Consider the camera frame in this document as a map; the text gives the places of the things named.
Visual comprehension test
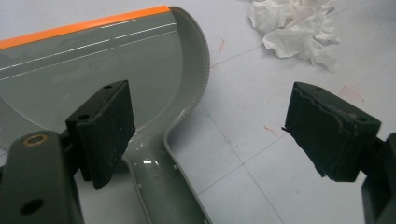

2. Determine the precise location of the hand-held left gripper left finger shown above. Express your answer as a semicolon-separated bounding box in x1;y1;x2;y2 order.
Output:
0;79;136;224

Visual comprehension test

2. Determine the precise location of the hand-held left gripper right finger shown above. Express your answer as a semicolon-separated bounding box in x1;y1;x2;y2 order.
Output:
282;81;396;224

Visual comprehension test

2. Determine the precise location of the grey dustpan with orange edge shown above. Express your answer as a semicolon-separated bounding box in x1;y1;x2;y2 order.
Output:
0;5;214;224

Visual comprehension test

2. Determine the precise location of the white tissue paper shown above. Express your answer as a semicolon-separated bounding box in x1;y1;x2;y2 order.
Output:
247;0;341;68

